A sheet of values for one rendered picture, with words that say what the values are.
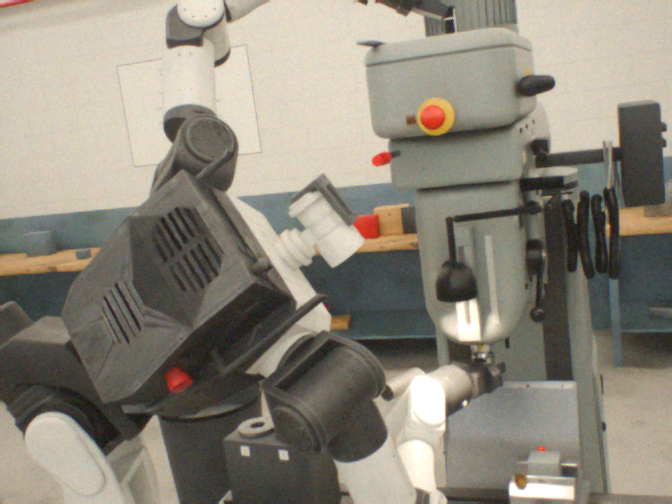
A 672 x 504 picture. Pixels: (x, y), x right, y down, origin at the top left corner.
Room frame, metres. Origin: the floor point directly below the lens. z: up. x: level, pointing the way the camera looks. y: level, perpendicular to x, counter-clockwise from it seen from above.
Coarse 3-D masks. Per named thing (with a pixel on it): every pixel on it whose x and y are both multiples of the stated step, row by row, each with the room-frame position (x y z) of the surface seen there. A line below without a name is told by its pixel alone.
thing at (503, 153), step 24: (528, 120) 1.58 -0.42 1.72; (408, 144) 1.42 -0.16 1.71; (432, 144) 1.41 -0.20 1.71; (456, 144) 1.40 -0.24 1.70; (480, 144) 1.38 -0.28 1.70; (504, 144) 1.37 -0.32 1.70; (528, 144) 1.51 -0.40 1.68; (408, 168) 1.43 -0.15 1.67; (432, 168) 1.41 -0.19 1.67; (456, 168) 1.40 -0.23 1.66; (480, 168) 1.38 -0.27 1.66; (504, 168) 1.37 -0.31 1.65
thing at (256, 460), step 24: (240, 432) 1.66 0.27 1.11; (264, 432) 1.65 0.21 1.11; (240, 456) 1.64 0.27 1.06; (264, 456) 1.61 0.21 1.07; (288, 456) 1.58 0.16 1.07; (240, 480) 1.65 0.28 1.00; (264, 480) 1.62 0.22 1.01; (288, 480) 1.59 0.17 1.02; (312, 480) 1.57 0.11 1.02; (336, 480) 1.65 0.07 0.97
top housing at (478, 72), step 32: (480, 32) 1.29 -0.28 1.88; (512, 32) 1.36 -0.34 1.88; (384, 64) 1.34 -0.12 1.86; (416, 64) 1.32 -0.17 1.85; (448, 64) 1.30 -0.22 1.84; (480, 64) 1.28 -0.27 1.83; (512, 64) 1.30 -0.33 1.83; (384, 96) 1.34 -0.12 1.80; (416, 96) 1.32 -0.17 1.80; (448, 96) 1.30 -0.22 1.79; (480, 96) 1.28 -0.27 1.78; (512, 96) 1.30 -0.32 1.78; (384, 128) 1.35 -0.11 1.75; (416, 128) 1.32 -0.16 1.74; (480, 128) 1.30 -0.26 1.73
